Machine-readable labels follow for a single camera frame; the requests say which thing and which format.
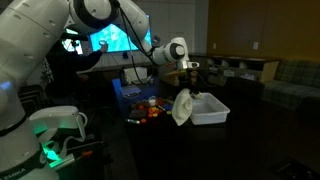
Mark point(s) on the green plaid sofa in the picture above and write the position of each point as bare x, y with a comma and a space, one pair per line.
294, 81

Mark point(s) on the person in dark clothes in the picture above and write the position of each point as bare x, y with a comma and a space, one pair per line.
64, 66

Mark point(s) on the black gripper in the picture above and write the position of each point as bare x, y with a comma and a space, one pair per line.
187, 80

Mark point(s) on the white plastic storage bin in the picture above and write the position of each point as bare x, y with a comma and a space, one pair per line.
208, 110

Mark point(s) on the wall mounted display screen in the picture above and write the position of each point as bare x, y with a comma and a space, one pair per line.
113, 35

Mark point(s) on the white terry cloth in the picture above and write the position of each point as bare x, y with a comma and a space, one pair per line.
182, 107

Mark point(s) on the white marker pen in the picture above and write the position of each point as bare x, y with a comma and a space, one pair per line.
132, 121

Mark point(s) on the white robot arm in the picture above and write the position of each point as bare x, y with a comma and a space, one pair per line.
29, 29

